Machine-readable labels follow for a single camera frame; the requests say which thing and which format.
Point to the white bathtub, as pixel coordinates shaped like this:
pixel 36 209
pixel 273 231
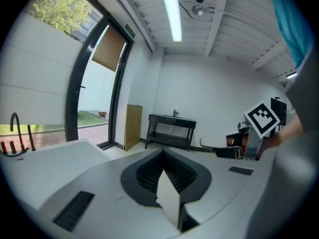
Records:
pixel 49 165

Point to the small ceiling light strip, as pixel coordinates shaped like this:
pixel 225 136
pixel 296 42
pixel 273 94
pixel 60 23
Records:
pixel 292 75

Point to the round ceiling fixture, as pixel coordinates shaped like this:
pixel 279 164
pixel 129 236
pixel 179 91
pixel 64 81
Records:
pixel 198 10

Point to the white ceramic fixture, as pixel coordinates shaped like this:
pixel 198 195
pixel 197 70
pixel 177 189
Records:
pixel 211 141

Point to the green exit sign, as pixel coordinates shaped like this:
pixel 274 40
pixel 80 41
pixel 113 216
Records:
pixel 130 31

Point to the black glass door frame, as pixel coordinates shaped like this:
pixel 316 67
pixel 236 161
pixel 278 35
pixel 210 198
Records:
pixel 72 96

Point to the green tree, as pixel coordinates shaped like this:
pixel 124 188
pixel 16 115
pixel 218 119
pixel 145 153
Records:
pixel 62 6

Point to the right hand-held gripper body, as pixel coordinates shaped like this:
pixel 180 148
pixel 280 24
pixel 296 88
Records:
pixel 261 118

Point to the brown roller blind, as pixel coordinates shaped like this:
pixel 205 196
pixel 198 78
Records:
pixel 109 50

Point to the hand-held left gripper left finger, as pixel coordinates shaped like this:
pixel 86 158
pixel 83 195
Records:
pixel 107 183

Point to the black vanity table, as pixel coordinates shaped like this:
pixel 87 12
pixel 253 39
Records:
pixel 172 119

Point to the person's right forearm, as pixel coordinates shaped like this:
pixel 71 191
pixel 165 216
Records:
pixel 286 133

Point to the black bathtub faucet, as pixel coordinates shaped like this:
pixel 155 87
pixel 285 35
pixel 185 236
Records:
pixel 15 123

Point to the long ceiling light strip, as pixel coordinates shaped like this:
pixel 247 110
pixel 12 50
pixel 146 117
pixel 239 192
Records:
pixel 172 11

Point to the black basin faucet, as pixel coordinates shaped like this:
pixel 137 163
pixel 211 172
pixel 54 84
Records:
pixel 175 113

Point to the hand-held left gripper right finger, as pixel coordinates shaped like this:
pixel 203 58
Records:
pixel 224 183

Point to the brown cardboard panel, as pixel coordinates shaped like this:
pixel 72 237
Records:
pixel 132 127

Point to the person's blue sleeve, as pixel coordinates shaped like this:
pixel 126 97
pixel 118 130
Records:
pixel 291 21

